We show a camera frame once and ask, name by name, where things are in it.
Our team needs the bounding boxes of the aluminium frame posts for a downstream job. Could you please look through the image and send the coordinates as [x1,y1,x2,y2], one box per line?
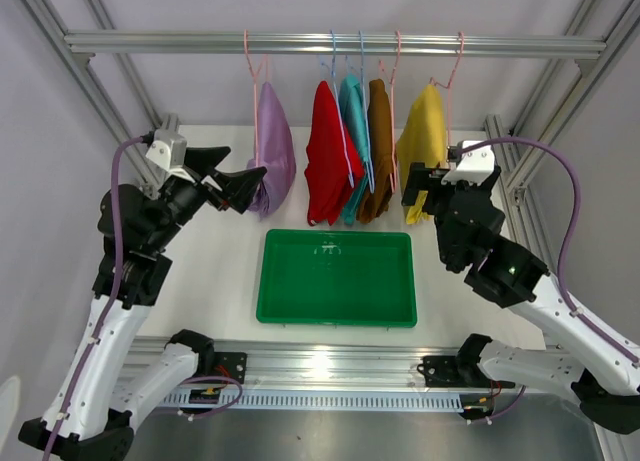
[18,0,179,197]
[483,0,640,332]

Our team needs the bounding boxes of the brown trousers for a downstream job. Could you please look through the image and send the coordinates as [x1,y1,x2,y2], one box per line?
[357,79,393,224]

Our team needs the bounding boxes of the pink hanger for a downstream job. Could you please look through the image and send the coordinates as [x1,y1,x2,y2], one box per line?
[430,31,466,146]
[378,30,402,193]
[243,30,269,167]

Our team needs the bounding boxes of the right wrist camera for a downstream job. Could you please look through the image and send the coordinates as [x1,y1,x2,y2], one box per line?
[441,140,496,185]

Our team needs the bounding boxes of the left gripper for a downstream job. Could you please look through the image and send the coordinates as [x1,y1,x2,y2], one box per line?
[145,146,265,252]

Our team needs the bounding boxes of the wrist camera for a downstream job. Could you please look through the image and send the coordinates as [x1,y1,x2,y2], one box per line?
[441,140,496,185]
[145,129,187,176]

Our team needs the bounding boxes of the yellow trousers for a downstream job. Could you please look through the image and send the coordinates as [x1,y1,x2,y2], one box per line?
[396,84,447,194]

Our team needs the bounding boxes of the green plastic tray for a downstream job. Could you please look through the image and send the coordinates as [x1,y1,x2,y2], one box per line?
[256,229,417,328]

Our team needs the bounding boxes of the blue hanger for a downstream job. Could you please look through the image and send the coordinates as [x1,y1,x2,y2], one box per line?
[339,33,376,193]
[309,31,363,195]

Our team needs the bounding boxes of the teal trousers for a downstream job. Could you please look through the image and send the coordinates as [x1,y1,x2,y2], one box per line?
[338,74,372,226]

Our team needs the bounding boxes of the white slotted cable duct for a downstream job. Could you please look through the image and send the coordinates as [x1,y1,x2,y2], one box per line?
[149,391,466,413]

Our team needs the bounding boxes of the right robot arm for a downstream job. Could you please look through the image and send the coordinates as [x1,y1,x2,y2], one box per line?
[402,163,639,435]

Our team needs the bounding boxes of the red trousers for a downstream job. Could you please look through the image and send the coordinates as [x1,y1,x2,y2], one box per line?
[304,81,364,226]

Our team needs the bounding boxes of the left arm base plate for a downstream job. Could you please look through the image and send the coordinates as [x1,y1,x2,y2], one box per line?
[209,352,248,384]

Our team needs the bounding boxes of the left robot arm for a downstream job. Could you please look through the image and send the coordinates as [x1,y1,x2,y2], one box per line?
[18,147,267,460]

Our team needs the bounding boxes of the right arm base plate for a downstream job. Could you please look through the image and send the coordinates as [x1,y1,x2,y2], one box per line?
[418,355,468,388]

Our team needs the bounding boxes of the aluminium front frame rail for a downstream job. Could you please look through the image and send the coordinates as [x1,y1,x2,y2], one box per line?
[69,338,611,395]

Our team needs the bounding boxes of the aluminium hanging rail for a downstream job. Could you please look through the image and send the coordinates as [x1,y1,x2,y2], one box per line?
[63,30,607,60]

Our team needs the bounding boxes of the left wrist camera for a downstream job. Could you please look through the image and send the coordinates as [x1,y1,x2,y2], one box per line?
[145,129,187,176]

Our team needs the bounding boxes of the aluminium right frame posts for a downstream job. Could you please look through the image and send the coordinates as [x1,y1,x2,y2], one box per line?
[483,0,640,332]

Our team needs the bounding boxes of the aluminium left frame posts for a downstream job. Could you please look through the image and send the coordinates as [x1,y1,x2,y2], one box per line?
[18,0,179,197]

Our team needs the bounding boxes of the purple trousers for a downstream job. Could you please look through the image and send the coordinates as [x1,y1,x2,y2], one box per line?
[247,81,296,220]

